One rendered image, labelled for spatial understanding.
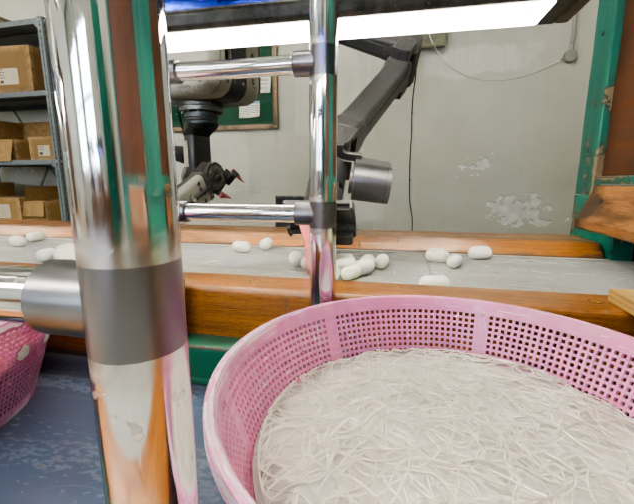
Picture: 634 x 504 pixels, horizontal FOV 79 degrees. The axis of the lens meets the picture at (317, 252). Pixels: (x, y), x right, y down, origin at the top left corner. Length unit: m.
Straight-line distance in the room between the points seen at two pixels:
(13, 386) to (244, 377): 0.22
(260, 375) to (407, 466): 0.10
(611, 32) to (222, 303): 0.77
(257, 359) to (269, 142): 2.53
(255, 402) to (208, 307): 0.17
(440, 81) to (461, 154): 0.46
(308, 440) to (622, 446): 0.16
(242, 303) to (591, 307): 0.31
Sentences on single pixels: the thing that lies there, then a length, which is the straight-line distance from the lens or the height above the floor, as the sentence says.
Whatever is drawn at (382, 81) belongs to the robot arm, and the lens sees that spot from 0.85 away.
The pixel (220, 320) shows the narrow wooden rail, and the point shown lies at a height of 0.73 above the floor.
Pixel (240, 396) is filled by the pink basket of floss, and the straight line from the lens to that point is 0.24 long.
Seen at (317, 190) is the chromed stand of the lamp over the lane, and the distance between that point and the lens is 0.31.
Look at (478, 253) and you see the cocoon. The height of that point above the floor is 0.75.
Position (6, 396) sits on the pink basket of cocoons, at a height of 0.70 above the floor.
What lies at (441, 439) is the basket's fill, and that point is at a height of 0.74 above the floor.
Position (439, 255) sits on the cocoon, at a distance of 0.62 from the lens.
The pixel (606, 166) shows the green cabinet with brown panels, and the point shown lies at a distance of 0.85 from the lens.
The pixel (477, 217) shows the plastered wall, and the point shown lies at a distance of 2.62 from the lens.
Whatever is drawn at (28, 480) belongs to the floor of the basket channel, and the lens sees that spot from 0.35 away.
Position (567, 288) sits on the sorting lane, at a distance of 0.55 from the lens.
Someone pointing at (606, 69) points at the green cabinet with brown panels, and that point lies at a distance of 0.87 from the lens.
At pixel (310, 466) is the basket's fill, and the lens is 0.21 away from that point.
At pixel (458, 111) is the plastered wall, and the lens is 2.62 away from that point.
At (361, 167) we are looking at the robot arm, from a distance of 0.59.
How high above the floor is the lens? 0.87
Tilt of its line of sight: 11 degrees down
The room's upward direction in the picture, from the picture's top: straight up
